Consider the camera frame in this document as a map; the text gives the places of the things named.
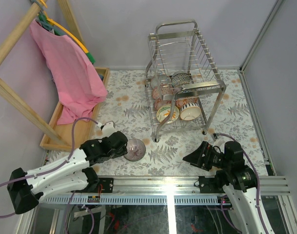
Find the pink cloth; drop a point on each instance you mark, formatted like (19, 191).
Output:
(78, 84)

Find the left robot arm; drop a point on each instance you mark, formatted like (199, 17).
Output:
(71, 173)

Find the stainless steel dish rack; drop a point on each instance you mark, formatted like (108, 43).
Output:
(180, 47)

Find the brown patterned bowl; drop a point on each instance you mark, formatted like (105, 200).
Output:
(187, 91)

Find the purple striped bowl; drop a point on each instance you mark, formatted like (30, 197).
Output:
(135, 150)

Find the aluminium corner post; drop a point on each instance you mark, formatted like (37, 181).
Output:
(271, 16)

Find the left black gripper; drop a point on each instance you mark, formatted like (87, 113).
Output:
(120, 142)

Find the orange flower patterned bowl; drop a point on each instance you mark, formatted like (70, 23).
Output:
(164, 112)

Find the aluminium rail frame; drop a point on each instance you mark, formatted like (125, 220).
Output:
(191, 190)

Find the wooden clothes rack frame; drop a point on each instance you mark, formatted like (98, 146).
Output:
(23, 71)

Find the green plastic hanger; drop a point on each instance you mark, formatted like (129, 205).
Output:
(50, 25)

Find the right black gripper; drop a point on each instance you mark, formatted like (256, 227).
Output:
(195, 158)

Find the yellow plastic hanger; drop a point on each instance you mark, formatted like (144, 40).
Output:
(41, 4)

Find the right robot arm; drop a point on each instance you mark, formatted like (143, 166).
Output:
(238, 181)

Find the wooden tray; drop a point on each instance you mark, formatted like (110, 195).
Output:
(82, 133)

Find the cream bowl orange rim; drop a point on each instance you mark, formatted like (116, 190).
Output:
(189, 111)

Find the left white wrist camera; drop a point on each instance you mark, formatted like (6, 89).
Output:
(105, 130)

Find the blue patterned bowl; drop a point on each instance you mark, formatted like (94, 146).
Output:
(179, 79)

